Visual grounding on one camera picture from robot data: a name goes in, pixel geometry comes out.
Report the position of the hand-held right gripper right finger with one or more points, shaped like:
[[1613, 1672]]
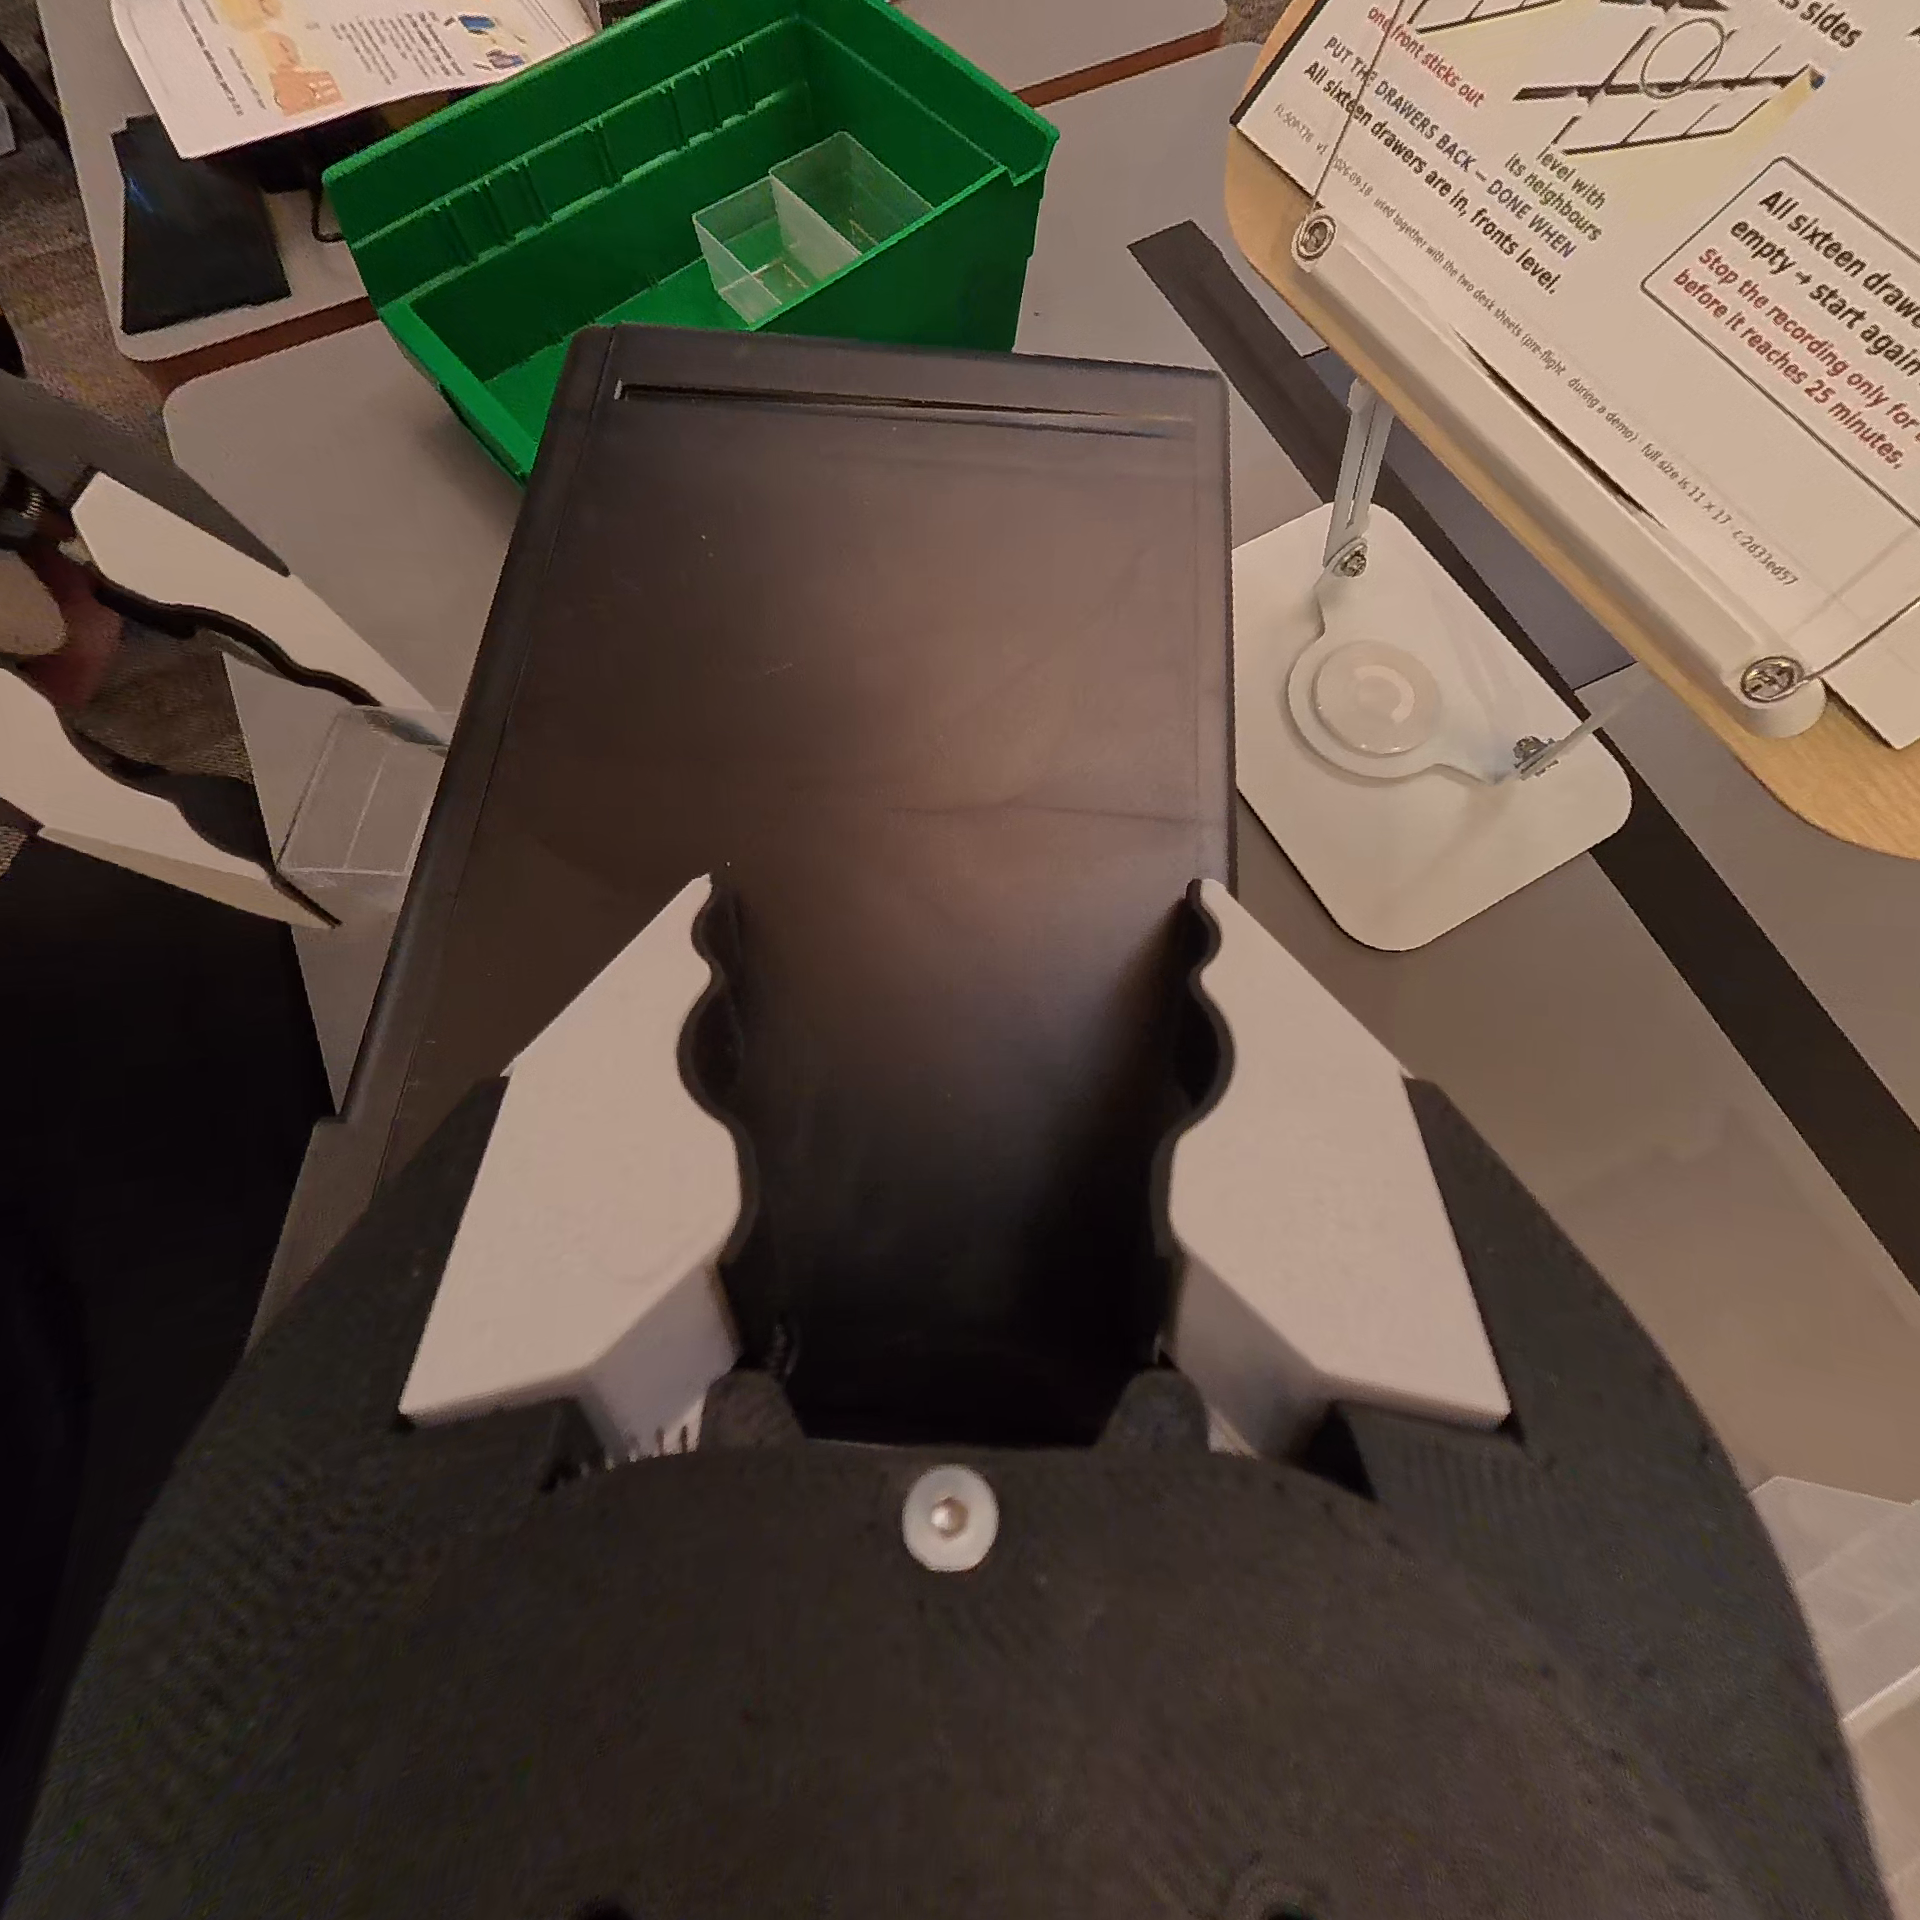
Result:
[[1321, 1201]]

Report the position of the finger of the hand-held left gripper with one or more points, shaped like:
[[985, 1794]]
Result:
[[91, 794], [225, 579]]

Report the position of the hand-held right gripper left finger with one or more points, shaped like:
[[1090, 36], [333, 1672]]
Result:
[[585, 1185]]

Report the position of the small clear plastic drawer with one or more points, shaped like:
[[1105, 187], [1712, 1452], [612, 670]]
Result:
[[765, 263], [361, 810], [884, 195]]

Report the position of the green plastic bin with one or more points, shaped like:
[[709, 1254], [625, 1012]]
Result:
[[450, 323]]

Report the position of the black drawer cabinet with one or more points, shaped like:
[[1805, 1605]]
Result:
[[901, 631]]

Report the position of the person's left hand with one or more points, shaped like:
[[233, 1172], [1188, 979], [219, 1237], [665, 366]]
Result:
[[75, 660]]

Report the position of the black pouch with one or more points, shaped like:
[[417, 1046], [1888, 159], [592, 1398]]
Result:
[[195, 224]]

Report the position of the person's dark clothing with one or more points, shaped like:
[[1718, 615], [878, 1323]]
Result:
[[120, 1201]]

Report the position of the printed paper leaflet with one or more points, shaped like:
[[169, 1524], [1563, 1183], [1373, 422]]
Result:
[[300, 60]]

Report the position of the translucent plastic box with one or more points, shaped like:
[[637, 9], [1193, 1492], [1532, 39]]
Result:
[[1861, 1650]]

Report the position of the white instruction sheet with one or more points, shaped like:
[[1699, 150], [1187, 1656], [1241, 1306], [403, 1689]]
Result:
[[1651, 224]]

